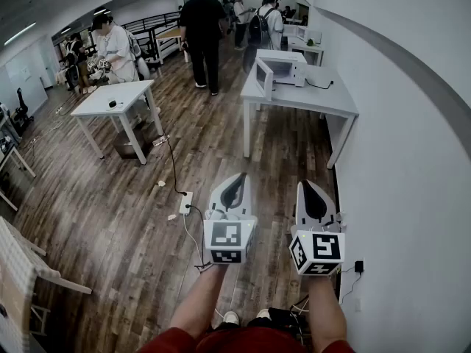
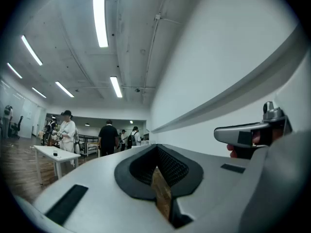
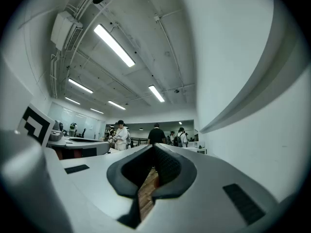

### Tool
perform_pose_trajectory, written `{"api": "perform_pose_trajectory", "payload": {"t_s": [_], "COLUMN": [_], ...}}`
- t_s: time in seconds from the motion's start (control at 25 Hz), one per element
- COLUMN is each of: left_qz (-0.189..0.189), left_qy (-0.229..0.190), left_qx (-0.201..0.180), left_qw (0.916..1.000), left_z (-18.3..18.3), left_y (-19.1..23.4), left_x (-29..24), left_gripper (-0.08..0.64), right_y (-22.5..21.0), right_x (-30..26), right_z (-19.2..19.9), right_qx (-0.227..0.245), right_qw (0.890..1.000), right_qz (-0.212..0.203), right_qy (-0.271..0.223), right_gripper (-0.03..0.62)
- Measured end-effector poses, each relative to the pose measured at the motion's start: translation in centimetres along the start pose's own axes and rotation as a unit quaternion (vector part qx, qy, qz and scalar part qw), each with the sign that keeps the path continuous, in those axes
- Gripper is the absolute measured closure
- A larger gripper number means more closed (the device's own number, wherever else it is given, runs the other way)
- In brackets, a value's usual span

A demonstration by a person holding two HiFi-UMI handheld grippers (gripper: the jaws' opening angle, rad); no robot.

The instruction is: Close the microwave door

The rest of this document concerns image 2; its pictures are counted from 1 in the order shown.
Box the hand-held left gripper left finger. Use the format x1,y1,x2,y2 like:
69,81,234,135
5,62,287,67
34,144,178,233

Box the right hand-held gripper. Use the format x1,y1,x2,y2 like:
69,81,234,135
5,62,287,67
213,107,294,149

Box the black backpack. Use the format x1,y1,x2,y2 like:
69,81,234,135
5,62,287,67
127,132,137,148

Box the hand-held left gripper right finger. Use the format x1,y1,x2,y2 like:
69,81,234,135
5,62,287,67
156,143,251,233

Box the white table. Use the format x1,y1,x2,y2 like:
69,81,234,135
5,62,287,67
33,144,82,185

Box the black office chair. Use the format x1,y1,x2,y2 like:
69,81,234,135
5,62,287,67
11,115,24,138

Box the ceiling light strips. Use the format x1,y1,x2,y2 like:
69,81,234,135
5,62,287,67
6,0,123,99

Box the grey wall ledge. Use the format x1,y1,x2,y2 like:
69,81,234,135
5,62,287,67
150,23,311,134

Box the person's right hand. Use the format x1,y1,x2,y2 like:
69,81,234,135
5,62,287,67
226,143,238,159

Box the grey fisheye camera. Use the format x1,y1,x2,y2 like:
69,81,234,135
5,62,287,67
263,100,275,114

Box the white ceiling conduit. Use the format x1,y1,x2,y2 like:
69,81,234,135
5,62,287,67
142,13,183,95

